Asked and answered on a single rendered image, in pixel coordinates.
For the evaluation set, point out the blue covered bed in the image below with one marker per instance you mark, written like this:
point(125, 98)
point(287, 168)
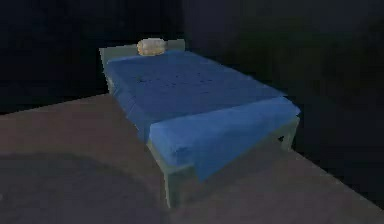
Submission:
point(186, 83)

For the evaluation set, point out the light blue folded blanket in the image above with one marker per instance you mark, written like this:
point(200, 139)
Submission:
point(220, 133)

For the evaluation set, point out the beige pillow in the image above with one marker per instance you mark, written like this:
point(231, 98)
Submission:
point(151, 46)

